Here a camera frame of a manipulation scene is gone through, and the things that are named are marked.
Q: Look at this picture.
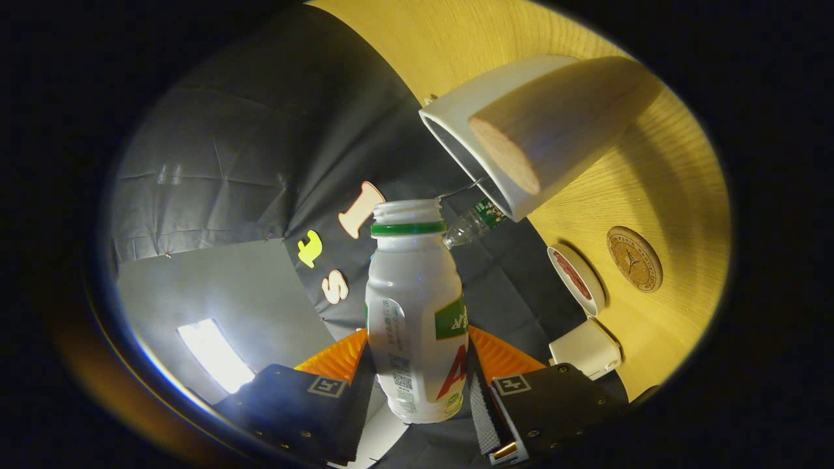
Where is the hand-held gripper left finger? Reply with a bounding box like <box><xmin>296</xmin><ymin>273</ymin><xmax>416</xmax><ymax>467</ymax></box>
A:
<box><xmin>212</xmin><ymin>328</ymin><xmax>377</xmax><ymax>466</ymax></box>

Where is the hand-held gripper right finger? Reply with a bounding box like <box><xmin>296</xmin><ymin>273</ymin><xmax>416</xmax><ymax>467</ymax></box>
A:
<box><xmin>466</xmin><ymin>326</ymin><xmax>629</xmax><ymax>466</ymax></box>

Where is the round cork coaster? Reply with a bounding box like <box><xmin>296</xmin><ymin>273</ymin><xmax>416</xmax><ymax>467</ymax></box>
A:
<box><xmin>606</xmin><ymin>225</ymin><xmax>664</xmax><ymax>293</ymax></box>

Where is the white juice bottle green label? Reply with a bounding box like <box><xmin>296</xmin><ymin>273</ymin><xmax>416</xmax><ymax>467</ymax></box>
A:
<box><xmin>365</xmin><ymin>199</ymin><xmax>470</xmax><ymax>425</ymax></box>

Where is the white cup with wooden handle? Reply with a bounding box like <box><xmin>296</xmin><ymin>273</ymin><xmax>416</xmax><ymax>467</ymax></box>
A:
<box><xmin>418</xmin><ymin>55</ymin><xmax>665</xmax><ymax>223</ymax></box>

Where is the clear plastic water bottle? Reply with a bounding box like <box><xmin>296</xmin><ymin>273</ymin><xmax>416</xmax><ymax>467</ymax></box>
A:
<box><xmin>442</xmin><ymin>197</ymin><xmax>509</xmax><ymax>250</ymax></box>

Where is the white toaster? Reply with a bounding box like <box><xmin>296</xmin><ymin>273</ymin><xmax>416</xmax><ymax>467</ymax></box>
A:
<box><xmin>549</xmin><ymin>317</ymin><xmax>623</xmax><ymax>380</ymax></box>

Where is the ceiling light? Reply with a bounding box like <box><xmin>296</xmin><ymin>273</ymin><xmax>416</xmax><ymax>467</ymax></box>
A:
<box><xmin>177</xmin><ymin>318</ymin><xmax>256</xmax><ymax>395</ymax></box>

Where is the white round plate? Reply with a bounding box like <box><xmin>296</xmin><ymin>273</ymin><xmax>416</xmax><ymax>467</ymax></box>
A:
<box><xmin>547</xmin><ymin>244</ymin><xmax>607</xmax><ymax>318</ymax></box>

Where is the red sausage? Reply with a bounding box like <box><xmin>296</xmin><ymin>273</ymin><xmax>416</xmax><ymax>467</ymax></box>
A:
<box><xmin>554</xmin><ymin>251</ymin><xmax>592</xmax><ymax>300</ymax></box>

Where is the wooden table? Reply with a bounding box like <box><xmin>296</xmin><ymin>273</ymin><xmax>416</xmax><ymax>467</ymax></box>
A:
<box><xmin>306</xmin><ymin>0</ymin><xmax>732</xmax><ymax>401</ymax></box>

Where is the black backdrop cloth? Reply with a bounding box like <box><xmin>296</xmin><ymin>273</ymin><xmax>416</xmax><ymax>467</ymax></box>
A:
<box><xmin>108</xmin><ymin>3</ymin><xmax>587</xmax><ymax>469</ymax></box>

